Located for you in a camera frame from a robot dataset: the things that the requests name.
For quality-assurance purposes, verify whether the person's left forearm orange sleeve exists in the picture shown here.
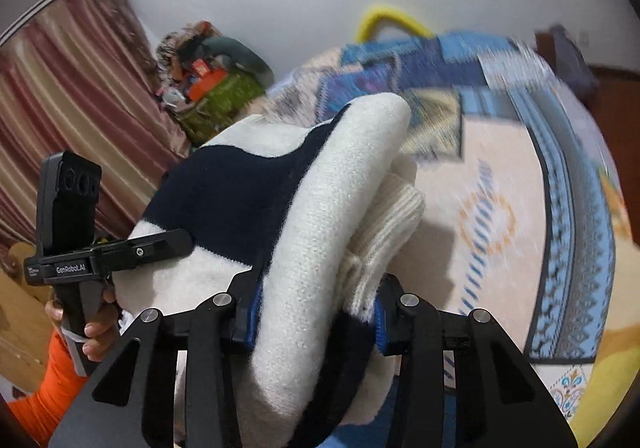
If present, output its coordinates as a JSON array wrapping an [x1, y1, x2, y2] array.
[[9, 328, 92, 447]]

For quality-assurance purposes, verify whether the yellow fleece blanket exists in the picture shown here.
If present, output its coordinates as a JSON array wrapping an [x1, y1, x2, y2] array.
[[567, 168, 640, 440]]

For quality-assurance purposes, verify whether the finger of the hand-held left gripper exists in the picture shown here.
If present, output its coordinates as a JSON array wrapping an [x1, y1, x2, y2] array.
[[112, 229, 194, 275]]

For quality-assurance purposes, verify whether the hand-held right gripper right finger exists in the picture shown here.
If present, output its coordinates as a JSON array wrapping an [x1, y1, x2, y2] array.
[[372, 275, 578, 448]]

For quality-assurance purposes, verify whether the person's left hand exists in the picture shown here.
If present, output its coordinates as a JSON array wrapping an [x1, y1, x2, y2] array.
[[45, 287, 122, 365]]

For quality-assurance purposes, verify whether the orange box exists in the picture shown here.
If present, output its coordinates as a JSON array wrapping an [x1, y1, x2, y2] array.
[[186, 59, 229, 100]]

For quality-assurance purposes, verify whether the green fabric bag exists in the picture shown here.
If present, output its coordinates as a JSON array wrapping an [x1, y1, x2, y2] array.
[[176, 73, 267, 147]]

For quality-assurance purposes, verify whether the pile of mixed clothes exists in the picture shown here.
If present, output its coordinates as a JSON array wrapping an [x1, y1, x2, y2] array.
[[155, 21, 226, 94]]

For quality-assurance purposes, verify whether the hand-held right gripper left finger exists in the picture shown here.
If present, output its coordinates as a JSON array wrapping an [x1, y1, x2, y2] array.
[[47, 273, 266, 448]]

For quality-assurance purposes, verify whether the blue patterned bed blanket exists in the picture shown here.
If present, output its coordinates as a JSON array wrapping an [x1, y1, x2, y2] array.
[[265, 31, 636, 448]]

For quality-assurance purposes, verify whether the grey backpack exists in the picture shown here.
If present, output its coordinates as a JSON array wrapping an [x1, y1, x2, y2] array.
[[547, 23, 599, 100]]

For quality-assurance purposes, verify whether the pink striped curtain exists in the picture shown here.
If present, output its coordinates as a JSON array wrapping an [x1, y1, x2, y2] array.
[[0, 0, 194, 251]]

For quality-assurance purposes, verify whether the white and navy knit sweater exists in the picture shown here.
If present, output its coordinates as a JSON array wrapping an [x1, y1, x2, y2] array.
[[112, 93, 427, 448]]

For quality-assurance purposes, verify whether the yellow foam tube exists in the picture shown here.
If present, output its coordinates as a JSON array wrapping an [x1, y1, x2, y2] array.
[[356, 3, 436, 43]]

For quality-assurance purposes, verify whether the grey cushion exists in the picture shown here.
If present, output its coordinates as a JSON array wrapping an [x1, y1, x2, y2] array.
[[209, 37, 275, 85]]

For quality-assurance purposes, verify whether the brown cardboard box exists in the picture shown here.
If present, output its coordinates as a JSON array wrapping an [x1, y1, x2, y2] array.
[[0, 242, 67, 395]]

